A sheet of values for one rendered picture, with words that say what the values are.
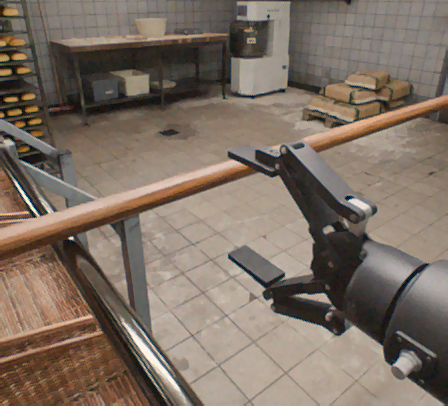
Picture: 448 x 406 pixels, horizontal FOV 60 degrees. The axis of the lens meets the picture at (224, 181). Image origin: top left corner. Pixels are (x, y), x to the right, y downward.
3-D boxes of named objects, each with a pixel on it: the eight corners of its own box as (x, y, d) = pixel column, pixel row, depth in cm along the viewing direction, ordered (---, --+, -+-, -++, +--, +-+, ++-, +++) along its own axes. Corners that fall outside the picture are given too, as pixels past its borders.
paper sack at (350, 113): (351, 125, 421) (353, 110, 413) (326, 117, 447) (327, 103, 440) (386, 114, 451) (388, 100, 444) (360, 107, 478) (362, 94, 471)
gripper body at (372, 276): (394, 285, 26) (294, 228, 33) (374, 370, 30) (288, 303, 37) (446, 245, 31) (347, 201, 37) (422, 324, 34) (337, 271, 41)
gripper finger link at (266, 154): (290, 175, 36) (292, 145, 35) (254, 159, 40) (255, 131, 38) (301, 171, 37) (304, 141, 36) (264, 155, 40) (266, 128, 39)
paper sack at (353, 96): (378, 104, 440) (380, 89, 433) (355, 107, 422) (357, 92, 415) (338, 94, 488) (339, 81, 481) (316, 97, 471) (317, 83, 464)
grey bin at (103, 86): (94, 101, 470) (91, 81, 459) (80, 94, 506) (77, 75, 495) (121, 97, 490) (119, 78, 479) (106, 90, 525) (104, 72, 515)
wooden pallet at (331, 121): (356, 136, 425) (358, 123, 418) (301, 119, 481) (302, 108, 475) (412, 117, 490) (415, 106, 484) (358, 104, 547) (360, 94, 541)
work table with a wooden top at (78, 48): (83, 126, 457) (70, 46, 418) (62, 111, 514) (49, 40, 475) (228, 98, 578) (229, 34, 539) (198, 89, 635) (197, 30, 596)
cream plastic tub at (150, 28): (145, 38, 494) (143, 20, 485) (130, 35, 524) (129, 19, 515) (173, 36, 517) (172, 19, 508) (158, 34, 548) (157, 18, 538)
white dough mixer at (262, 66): (244, 101, 561) (247, 2, 503) (220, 94, 602) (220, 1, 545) (289, 93, 612) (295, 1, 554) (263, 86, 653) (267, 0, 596)
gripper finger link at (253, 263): (285, 272, 44) (285, 277, 45) (245, 244, 49) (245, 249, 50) (266, 283, 43) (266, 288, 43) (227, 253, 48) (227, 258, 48)
